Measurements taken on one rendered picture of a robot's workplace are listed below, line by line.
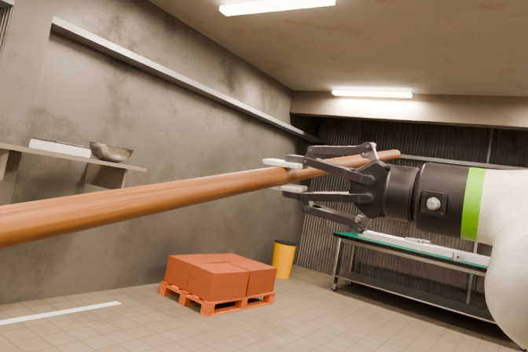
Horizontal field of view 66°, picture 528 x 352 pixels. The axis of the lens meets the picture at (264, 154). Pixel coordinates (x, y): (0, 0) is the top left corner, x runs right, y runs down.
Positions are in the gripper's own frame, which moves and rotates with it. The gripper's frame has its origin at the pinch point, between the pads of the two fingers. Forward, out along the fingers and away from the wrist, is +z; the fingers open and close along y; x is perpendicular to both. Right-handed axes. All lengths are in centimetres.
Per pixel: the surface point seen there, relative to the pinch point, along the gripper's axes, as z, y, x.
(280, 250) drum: 252, 200, 507
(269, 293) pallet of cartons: 190, 202, 362
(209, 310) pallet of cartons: 204, 190, 263
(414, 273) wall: 68, 231, 645
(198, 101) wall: 308, -22, 352
